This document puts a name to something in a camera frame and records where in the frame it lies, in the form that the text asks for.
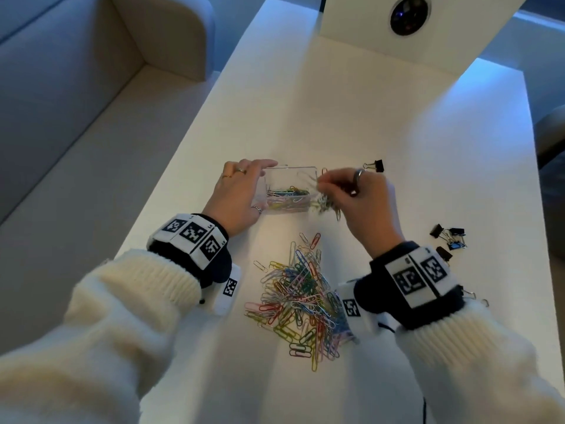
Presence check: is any person's right hand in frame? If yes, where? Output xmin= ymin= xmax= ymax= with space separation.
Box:
xmin=317 ymin=167 xmax=406 ymax=260

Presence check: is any person's left hand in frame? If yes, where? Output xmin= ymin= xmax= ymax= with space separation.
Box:
xmin=201 ymin=158 xmax=279 ymax=238

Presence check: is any pile of coloured paper clips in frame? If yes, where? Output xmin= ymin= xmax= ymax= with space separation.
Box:
xmin=264 ymin=185 xmax=312 ymax=213
xmin=244 ymin=232 xmax=356 ymax=372

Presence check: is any transparent box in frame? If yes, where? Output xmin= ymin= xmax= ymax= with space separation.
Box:
xmin=250 ymin=165 xmax=320 ymax=215

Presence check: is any group of black binder clips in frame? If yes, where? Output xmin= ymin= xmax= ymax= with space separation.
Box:
xmin=429 ymin=223 xmax=491 ymax=307

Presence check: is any person's left forearm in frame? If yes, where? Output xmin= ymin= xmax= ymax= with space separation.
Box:
xmin=0 ymin=249 xmax=203 ymax=424

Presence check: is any left marker wristband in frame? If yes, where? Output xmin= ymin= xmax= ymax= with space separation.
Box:
xmin=146 ymin=213 xmax=234 ymax=287

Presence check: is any marker wristband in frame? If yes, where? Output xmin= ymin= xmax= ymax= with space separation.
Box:
xmin=146 ymin=213 xmax=234 ymax=287
xmin=354 ymin=241 xmax=465 ymax=330

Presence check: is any right marker wristband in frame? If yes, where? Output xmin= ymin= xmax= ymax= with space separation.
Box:
xmin=354 ymin=241 xmax=465 ymax=330

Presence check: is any long beige sofa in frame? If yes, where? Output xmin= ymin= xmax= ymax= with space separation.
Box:
xmin=0 ymin=0 xmax=217 ymax=354

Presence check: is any white socket panel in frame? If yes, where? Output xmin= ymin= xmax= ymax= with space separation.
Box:
xmin=318 ymin=0 xmax=530 ymax=75

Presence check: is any silver-rimmed round socket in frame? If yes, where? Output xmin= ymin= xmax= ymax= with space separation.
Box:
xmin=390 ymin=0 xmax=431 ymax=37

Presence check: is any window with roller blind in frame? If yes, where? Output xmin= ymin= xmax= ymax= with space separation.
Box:
xmin=516 ymin=0 xmax=565 ymax=22

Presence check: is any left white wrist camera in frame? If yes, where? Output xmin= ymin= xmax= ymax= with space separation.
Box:
xmin=201 ymin=263 xmax=242 ymax=316

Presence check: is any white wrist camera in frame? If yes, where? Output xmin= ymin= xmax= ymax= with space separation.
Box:
xmin=201 ymin=263 xmax=242 ymax=316
xmin=335 ymin=280 xmax=391 ymax=343

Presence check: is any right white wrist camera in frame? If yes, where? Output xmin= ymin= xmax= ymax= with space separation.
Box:
xmin=335 ymin=280 xmax=391 ymax=343

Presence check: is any right black camera cable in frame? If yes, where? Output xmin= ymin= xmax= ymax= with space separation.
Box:
xmin=378 ymin=323 xmax=428 ymax=424

